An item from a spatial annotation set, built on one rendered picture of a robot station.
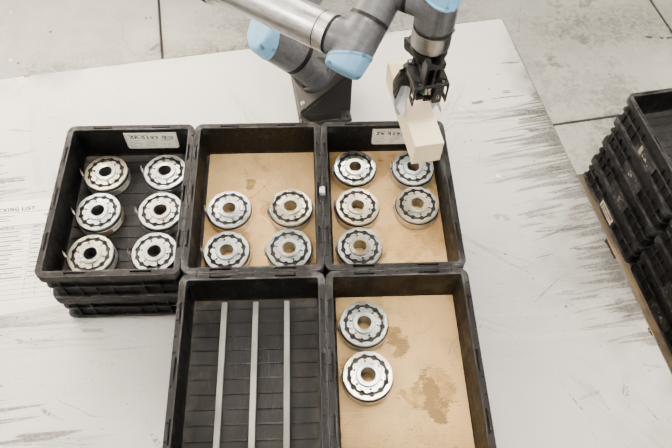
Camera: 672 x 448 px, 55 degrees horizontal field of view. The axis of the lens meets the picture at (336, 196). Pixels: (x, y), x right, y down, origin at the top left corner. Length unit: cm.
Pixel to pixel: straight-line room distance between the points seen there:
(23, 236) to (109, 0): 187
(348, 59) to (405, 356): 63
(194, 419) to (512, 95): 128
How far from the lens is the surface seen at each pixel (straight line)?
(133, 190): 165
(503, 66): 211
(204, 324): 145
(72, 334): 166
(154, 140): 165
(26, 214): 186
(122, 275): 142
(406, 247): 152
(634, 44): 345
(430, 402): 139
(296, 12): 122
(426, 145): 134
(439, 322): 145
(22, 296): 174
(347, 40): 117
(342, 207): 152
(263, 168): 163
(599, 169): 252
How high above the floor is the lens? 215
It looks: 57 degrees down
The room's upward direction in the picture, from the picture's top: 2 degrees clockwise
